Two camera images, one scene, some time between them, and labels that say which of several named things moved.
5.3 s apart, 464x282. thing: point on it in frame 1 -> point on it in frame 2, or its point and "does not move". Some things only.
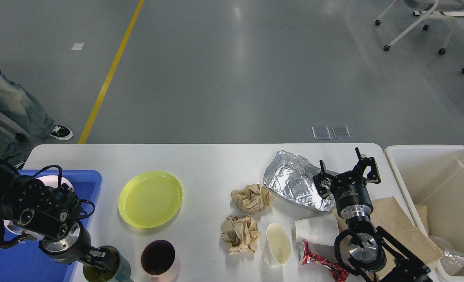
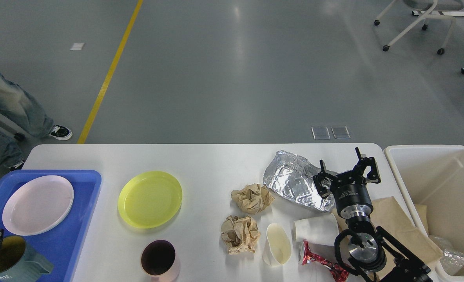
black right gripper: (350, 189) does not move
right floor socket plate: (341, 132) does not move
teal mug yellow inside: (121, 273) -> (15, 263)
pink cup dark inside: (159, 261) does not move
